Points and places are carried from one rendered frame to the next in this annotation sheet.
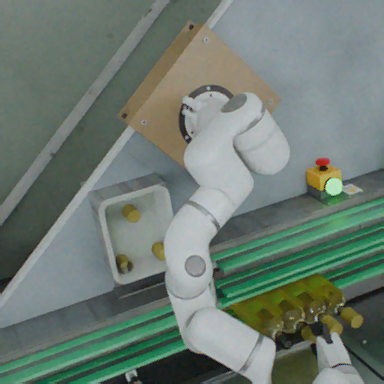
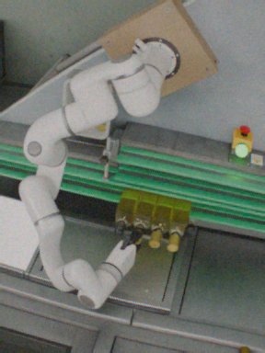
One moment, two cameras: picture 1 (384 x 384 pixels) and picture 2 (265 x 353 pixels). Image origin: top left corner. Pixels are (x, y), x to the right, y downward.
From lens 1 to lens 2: 0.78 m
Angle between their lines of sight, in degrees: 29
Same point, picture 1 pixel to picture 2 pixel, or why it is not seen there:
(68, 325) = not seen: hidden behind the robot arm
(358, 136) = not seen: outside the picture
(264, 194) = (198, 127)
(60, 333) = (20, 141)
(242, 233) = (155, 143)
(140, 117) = (107, 39)
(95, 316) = not seen: hidden behind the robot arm
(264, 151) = (126, 98)
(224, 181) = (84, 105)
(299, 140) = (236, 106)
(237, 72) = (186, 39)
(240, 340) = (37, 209)
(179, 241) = (35, 129)
